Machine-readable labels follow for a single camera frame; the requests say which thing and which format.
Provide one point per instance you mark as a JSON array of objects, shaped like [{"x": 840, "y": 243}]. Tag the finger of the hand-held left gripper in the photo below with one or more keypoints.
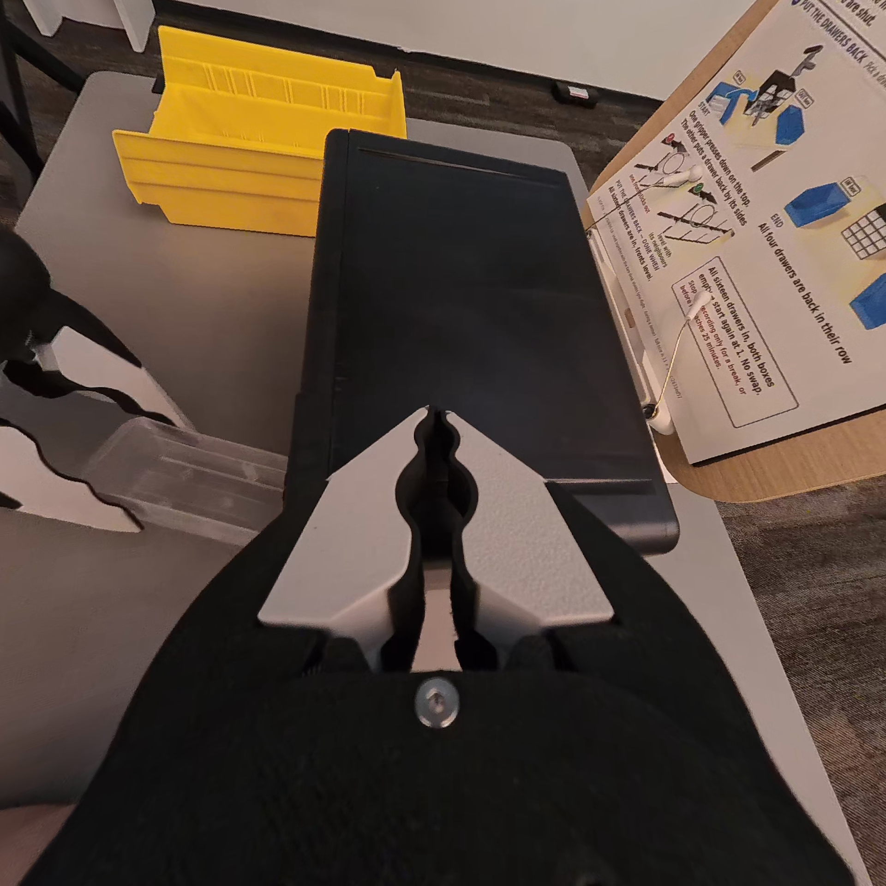
[
  {"x": 104, "y": 374},
  {"x": 48, "y": 484}
]

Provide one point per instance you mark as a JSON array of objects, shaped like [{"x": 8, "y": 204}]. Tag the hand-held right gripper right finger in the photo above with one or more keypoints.
[{"x": 526, "y": 554}]

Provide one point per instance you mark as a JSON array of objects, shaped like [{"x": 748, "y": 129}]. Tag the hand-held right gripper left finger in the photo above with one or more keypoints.
[{"x": 332, "y": 554}]

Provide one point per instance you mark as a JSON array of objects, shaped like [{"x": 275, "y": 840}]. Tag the small clear plastic drawer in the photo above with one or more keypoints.
[{"x": 207, "y": 477}]

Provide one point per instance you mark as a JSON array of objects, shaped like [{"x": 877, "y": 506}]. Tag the black drawer cabinet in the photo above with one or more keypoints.
[{"x": 471, "y": 277}]

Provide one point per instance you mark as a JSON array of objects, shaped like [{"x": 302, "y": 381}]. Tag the yellow plastic bin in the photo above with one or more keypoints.
[{"x": 228, "y": 187}]

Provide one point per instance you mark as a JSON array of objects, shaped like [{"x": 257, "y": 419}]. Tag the white sheet stand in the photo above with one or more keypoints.
[{"x": 633, "y": 332}]

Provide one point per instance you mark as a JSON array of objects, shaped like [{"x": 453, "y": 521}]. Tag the round wooden side table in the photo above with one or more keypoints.
[{"x": 761, "y": 479}]

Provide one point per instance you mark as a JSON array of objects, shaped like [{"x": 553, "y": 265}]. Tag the white furniture piece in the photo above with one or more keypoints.
[{"x": 131, "y": 21}]

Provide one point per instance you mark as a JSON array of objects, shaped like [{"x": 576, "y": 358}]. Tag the printed instruction sheet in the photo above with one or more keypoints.
[{"x": 796, "y": 207}]

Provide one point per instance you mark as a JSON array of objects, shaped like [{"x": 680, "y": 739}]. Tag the small black device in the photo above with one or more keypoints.
[{"x": 576, "y": 94}]

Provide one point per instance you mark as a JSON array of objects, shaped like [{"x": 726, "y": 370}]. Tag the dark metal frame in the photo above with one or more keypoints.
[{"x": 21, "y": 90}]

